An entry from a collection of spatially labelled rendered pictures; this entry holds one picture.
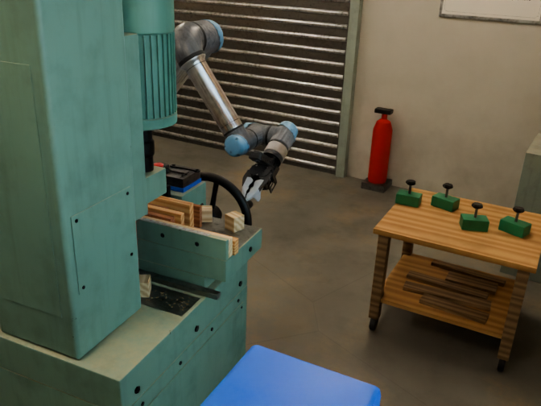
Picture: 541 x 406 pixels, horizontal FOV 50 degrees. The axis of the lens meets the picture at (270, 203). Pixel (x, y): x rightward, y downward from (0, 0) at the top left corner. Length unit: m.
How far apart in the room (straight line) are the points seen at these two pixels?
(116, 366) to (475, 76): 3.37
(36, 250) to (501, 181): 3.54
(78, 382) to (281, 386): 0.73
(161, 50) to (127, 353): 0.66
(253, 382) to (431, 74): 3.70
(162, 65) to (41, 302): 0.57
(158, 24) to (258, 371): 0.88
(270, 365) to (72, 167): 0.60
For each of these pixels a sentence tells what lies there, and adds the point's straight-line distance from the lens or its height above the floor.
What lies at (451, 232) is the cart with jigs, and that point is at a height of 0.53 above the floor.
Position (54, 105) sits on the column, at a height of 1.33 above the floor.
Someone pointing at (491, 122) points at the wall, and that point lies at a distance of 4.20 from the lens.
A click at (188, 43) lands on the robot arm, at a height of 1.31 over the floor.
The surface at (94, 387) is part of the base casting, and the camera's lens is 1.28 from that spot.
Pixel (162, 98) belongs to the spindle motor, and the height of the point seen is 1.27.
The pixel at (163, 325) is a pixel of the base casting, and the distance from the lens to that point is 1.36.
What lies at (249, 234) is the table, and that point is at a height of 0.90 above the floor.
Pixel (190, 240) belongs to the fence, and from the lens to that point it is 1.43.
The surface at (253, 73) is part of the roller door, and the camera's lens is 4.75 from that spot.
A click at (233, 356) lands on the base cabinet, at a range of 1.71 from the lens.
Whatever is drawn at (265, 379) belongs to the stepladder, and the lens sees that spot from 0.65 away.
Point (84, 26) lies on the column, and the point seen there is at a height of 1.46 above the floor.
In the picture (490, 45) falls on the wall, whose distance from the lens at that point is 4.12.
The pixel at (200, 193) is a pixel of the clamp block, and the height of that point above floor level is 0.93.
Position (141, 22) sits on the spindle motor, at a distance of 1.32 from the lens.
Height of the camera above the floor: 1.58
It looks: 23 degrees down
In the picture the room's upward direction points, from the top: 2 degrees clockwise
